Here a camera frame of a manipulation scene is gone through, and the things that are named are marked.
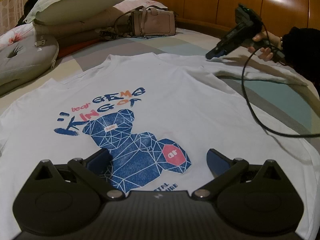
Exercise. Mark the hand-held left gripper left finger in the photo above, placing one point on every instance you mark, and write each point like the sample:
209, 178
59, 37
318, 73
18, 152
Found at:
100, 159

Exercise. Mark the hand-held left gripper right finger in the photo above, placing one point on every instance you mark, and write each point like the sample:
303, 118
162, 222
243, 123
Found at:
217, 161

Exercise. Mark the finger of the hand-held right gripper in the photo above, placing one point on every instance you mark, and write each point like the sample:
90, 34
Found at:
215, 53

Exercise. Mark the white printed long-sleeve shirt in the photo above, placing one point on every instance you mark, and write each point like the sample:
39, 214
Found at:
175, 92

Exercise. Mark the person's right hand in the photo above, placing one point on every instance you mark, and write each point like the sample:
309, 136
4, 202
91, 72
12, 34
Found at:
272, 41

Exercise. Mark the wooden headboard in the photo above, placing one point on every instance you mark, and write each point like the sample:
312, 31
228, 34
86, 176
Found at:
200, 0

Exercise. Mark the pink handbag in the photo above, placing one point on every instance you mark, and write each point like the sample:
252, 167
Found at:
155, 22

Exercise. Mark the pink floral pillow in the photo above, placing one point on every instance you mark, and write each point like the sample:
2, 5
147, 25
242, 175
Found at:
155, 3

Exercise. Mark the patterned brown scarf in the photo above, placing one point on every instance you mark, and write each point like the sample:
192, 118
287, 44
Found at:
112, 33

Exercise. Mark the red cloth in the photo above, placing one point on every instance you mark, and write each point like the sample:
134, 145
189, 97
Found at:
75, 47

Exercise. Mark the grey round cushion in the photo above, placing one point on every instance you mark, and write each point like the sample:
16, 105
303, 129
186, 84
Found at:
25, 60

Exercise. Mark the beige pillow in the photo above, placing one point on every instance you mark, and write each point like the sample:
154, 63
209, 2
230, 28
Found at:
75, 30

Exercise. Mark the cream pillow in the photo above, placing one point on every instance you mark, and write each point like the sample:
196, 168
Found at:
75, 2

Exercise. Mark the pink floral quilt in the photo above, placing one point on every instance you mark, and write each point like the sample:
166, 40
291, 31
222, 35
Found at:
15, 36

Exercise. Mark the black object by curtain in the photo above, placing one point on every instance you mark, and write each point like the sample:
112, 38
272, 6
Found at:
31, 3

